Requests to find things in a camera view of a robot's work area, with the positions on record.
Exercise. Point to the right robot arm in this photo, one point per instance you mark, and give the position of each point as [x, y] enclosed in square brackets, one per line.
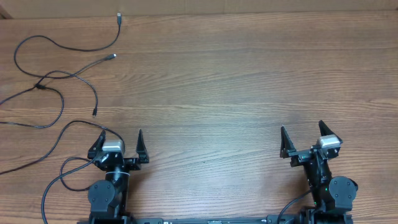
[332, 196]

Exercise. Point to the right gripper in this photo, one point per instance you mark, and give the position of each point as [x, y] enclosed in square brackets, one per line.
[300, 157]

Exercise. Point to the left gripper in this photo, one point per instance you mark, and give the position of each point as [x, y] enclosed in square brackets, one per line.
[135, 163]

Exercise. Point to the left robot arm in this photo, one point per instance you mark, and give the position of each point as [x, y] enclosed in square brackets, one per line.
[108, 197]

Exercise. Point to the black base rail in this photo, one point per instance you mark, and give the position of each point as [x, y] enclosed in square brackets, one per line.
[270, 219]

